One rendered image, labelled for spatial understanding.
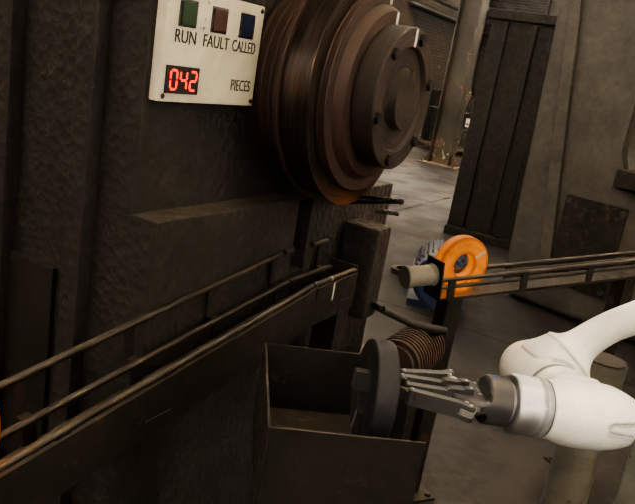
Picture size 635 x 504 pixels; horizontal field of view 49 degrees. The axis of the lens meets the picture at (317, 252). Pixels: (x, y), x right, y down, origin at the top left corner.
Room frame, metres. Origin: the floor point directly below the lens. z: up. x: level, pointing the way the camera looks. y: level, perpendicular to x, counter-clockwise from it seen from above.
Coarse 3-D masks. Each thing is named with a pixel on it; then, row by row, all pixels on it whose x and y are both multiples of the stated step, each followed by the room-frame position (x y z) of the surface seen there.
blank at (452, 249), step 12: (456, 240) 1.79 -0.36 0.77; (468, 240) 1.80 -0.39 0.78; (444, 252) 1.77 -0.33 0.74; (456, 252) 1.78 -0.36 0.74; (468, 252) 1.80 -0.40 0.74; (480, 252) 1.82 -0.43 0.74; (468, 264) 1.84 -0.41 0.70; (480, 264) 1.82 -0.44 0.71; (444, 276) 1.77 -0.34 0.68; (456, 276) 1.79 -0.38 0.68; (456, 288) 1.80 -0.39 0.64; (468, 288) 1.81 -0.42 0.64
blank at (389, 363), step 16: (368, 352) 0.97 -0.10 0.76; (384, 352) 0.92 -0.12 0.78; (368, 368) 0.95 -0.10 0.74; (384, 368) 0.90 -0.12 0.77; (384, 384) 0.88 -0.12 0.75; (352, 400) 0.99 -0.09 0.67; (368, 400) 0.91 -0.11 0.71; (384, 400) 0.87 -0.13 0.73; (352, 416) 0.97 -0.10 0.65; (368, 416) 0.89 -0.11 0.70; (384, 416) 0.87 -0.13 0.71; (352, 432) 0.95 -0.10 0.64; (368, 432) 0.87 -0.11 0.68; (384, 432) 0.87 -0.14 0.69
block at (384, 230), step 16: (352, 224) 1.67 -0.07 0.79; (368, 224) 1.67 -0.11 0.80; (352, 240) 1.67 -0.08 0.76; (368, 240) 1.65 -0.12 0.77; (384, 240) 1.67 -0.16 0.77; (352, 256) 1.66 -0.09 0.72; (368, 256) 1.64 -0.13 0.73; (384, 256) 1.69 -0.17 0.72; (368, 272) 1.64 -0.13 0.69; (368, 288) 1.64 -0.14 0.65; (352, 304) 1.65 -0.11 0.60; (368, 304) 1.65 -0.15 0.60
